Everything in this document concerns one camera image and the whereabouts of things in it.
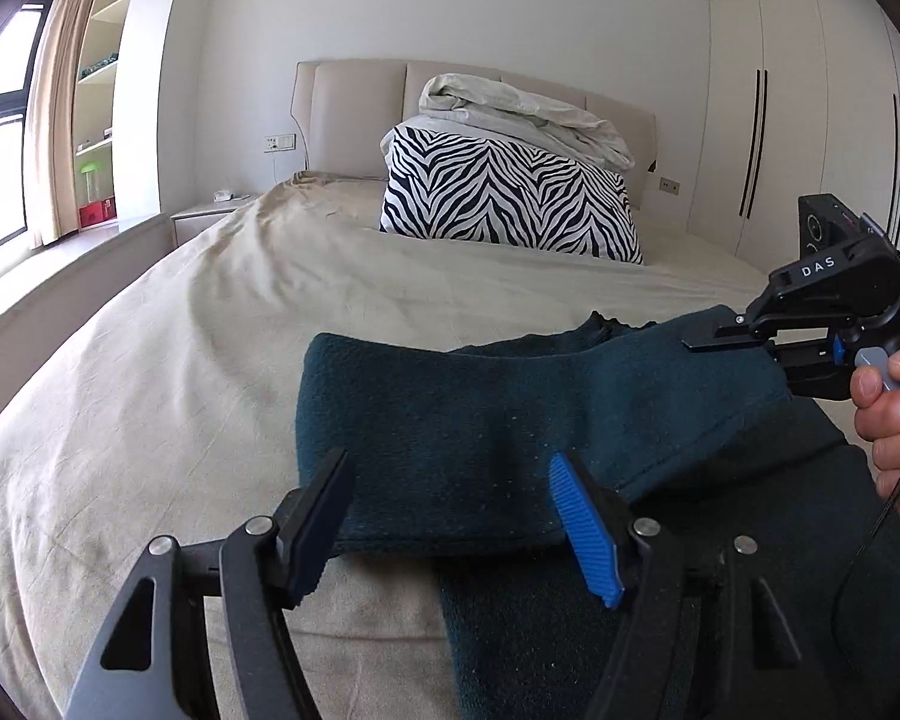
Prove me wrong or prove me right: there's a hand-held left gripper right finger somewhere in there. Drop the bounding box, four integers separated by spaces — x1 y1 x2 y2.
547 451 841 720

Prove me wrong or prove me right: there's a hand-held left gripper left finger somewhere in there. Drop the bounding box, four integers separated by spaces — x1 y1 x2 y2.
64 448 355 720

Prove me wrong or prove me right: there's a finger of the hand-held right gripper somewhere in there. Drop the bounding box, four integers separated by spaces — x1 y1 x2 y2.
681 306 835 355
775 336 861 401

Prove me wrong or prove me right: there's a dark teal fleece garment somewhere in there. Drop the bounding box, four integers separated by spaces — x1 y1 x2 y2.
294 307 900 720

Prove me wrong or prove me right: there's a white wardrobe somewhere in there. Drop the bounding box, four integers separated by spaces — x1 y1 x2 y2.
686 0 900 286

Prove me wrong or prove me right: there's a bed with beige sheet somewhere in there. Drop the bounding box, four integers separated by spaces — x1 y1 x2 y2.
0 169 796 720

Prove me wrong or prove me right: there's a zebra print pillow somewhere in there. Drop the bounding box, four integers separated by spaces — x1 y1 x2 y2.
379 126 644 266

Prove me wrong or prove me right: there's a folded off-white duvet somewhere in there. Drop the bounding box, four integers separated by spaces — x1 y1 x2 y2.
418 73 637 172

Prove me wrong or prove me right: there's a white nightstand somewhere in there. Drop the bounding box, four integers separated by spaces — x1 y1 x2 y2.
172 195 252 247

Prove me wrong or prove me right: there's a beige bay window ledge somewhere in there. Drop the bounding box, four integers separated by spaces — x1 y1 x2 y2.
0 211 178 458

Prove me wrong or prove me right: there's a light grey pillow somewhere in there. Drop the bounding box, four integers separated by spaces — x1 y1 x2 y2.
401 112 496 139

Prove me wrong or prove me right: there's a red box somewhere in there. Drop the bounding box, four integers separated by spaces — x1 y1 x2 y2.
79 196 118 230

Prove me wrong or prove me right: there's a green lidded jar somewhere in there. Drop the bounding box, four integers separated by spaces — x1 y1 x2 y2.
81 160 110 208

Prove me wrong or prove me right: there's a beige upholstered headboard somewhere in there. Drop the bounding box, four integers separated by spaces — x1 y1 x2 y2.
292 58 659 200

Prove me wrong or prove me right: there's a built-in white shelf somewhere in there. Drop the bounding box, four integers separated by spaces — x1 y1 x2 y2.
71 0 152 232

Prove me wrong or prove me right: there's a black framed window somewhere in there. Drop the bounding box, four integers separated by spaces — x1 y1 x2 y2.
0 4 46 265

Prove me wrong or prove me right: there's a beige curtain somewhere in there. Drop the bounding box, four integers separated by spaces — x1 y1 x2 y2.
26 0 103 248

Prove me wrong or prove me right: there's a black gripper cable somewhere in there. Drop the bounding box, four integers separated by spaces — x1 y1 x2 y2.
829 382 900 661

